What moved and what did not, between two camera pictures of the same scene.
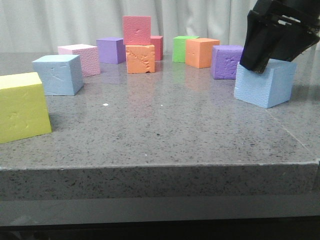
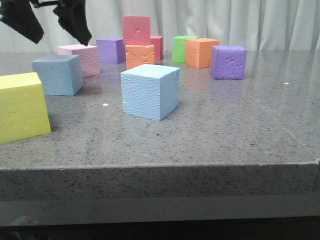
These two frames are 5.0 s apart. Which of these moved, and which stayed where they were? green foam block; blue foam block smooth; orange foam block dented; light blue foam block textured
Moved: light blue foam block textured
Stayed: blue foam block smooth; green foam block; orange foam block dented
